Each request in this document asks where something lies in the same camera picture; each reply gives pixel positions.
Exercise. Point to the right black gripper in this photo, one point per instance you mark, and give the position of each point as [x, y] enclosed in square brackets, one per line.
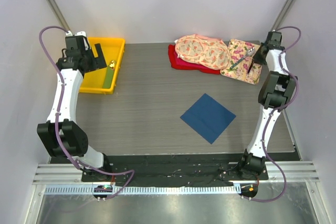
[255, 57]

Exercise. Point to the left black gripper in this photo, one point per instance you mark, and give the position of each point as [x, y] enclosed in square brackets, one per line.
[97, 62]

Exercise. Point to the blue paper napkin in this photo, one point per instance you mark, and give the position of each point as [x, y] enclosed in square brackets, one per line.
[208, 118]

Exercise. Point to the iridescent rainbow knife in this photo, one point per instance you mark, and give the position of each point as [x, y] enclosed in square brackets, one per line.
[250, 67]

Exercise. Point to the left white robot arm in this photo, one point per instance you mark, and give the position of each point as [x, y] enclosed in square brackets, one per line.
[60, 134]

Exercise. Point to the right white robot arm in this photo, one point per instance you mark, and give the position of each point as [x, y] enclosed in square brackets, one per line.
[278, 92]

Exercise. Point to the yellow plastic bin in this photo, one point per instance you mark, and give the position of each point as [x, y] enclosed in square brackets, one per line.
[108, 53]

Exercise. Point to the green gold-tipped utensil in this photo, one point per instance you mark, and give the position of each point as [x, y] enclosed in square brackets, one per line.
[109, 74]

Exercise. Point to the floral yellow placemat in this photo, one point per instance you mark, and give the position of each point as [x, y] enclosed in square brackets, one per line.
[237, 49]

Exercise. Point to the floral round mesh cover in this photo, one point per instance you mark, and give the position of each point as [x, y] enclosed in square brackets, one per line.
[209, 52]

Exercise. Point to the red folded cloth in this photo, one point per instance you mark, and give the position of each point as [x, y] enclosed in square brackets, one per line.
[179, 64]

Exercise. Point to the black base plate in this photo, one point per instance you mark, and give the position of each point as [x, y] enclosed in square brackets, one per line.
[185, 169]

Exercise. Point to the white slotted cable duct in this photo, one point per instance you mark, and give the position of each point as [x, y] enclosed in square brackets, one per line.
[100, 190]

